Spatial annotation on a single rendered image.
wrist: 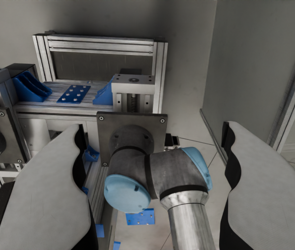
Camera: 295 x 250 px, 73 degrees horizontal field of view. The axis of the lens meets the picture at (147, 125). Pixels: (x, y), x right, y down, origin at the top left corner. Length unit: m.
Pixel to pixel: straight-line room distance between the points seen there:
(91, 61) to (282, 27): 1.07
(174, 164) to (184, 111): 1.36
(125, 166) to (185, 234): 0.20
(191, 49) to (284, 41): 0.90
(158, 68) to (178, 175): 1.03
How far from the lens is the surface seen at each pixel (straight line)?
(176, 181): 0.47
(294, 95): 0.78
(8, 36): 1.89
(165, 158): 0.50
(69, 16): 1.67
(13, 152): 0.84
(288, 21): 0.86
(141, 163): 0.51
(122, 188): 0.48
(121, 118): 0.63
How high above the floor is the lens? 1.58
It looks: 58 degrees down
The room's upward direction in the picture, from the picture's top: 180 degrees clockwise
